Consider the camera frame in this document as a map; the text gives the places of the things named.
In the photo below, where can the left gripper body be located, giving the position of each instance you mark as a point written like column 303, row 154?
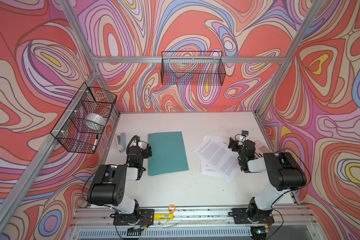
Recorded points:
column 143, row 155

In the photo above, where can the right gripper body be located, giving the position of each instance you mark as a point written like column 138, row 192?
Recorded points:
column 237, row 148

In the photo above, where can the printed paper sheet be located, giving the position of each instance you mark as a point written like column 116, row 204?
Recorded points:
column 215, row 152
column 205, row 169

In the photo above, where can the teal folder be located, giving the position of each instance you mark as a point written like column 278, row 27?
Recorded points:
column 168, row 153

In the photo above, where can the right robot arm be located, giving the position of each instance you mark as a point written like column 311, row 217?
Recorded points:
column 284, row 175

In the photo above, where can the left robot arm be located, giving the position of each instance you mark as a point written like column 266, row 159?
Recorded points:
column 108, row 187

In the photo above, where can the white pink calculator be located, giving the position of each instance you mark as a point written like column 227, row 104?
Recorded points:
column 261, row 149

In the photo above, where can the grey white stapler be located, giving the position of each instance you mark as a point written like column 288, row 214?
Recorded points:
column 121, row 142

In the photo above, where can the black white marker pen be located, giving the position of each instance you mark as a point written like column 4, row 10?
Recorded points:
column 95, row 144

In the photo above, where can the white tape roll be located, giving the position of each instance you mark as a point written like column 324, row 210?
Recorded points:
column 96, row 118

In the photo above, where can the yellow cylinder with label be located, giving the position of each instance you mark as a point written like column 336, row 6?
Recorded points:
column 169, row 216

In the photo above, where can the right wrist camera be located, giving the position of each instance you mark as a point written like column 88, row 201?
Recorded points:
column 244, row 136

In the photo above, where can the black wire basket left wall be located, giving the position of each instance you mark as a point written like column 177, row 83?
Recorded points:
column 73, row 132

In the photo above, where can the black wire basket wall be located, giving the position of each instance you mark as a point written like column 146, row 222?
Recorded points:
column 73, row 132
column 195, row 68

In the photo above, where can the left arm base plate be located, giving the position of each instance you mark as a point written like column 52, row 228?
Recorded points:
column 139, row 218

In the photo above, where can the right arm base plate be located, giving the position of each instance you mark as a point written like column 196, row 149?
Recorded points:
column 246, row 216

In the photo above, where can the black wire basket back wall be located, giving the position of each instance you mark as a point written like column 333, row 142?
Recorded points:
column 195, row 68

